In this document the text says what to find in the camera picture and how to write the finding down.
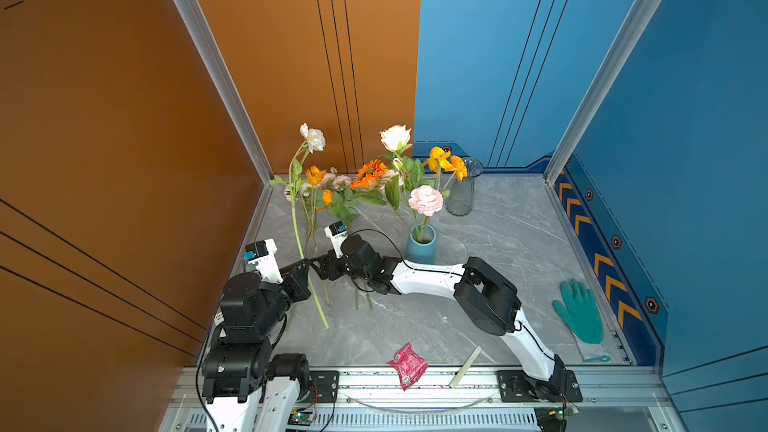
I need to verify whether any orange gerbera daisy stem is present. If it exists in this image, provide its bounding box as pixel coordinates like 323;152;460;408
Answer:
349;159;391;206

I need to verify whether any pink ranunculus stem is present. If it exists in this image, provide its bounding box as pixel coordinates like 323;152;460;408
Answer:
384;173;444;243

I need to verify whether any yellow orange poppy stem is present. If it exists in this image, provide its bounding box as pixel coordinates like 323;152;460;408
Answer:
425;146;469;210

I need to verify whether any aluminium corner post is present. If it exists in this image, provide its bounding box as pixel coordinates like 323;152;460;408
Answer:
543;0;662;186
148;0;276;186

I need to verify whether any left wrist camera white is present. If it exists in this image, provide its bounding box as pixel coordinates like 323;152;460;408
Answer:
243;239;283;284

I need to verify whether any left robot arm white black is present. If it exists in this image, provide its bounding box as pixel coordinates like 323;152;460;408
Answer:
196;259;311;431

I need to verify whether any pale wooden stick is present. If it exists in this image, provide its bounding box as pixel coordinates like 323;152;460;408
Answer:
449;346;483;389

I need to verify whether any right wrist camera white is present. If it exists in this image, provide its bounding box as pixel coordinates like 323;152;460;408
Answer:
324;221;348;258

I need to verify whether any right aluminium corner post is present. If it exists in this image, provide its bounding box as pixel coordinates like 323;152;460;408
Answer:
543;0;662;186

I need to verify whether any pink snack packet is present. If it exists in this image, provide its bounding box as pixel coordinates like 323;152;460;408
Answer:
388;343;429;391

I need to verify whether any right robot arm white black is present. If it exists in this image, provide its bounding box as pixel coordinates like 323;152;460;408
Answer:
310;234;569;402

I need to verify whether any cream white rose stem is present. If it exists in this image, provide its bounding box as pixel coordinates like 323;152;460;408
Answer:
380;125;425;241

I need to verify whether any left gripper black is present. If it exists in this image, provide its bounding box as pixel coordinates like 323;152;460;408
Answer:
256;256;311;339

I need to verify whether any white pink peony stem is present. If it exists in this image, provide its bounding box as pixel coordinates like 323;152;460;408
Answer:
268;122;331;331

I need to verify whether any left aluminium corner post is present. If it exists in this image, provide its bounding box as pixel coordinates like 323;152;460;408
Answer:
148;0;276;186

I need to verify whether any left green circuit board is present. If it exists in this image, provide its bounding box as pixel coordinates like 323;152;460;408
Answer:
288;409;318;427

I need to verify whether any right circuit board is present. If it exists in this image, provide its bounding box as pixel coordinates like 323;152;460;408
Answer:
534;405;580;432

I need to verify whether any aluminium front rail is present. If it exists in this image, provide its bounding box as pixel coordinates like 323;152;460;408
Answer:
159;366;687;431

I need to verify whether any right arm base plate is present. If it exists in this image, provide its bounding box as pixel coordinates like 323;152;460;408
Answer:
496;368;583;403

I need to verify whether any teal ceramic vase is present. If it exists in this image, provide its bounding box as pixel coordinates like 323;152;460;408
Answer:
405;225;437;264

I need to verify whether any clear glass vase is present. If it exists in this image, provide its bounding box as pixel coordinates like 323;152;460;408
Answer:
446;157;483;216

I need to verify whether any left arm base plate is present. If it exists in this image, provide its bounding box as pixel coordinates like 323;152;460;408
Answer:
299;368;340;405

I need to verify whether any green rubber glove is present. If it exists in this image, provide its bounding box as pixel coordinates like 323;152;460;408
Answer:
553;280;612;363

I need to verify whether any pink rose spray stem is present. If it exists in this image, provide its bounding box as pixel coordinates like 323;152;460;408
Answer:
284;165;376;313

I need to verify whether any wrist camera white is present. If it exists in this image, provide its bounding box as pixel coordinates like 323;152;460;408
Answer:
324;221;348;258
243;239;283;284

